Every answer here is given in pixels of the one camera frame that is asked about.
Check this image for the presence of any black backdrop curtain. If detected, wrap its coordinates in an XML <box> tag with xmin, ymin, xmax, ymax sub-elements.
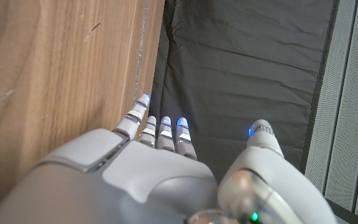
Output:
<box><xmin>149</xmin><ymin>0</ymin><xmax>338</xmax><ymax>187</ymax></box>

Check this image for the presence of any grey perforated panel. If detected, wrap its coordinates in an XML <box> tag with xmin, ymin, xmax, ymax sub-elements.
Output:
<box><xmin>303</xmin><ymin>0</ymin><xmax>358</xmax><ymax>224</ymax></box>

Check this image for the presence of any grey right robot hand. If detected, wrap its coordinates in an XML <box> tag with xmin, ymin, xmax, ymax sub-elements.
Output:
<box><xmin>0</xmin><ymin>93</ymin><xmax>338</xmax><ymax>224</ymax></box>

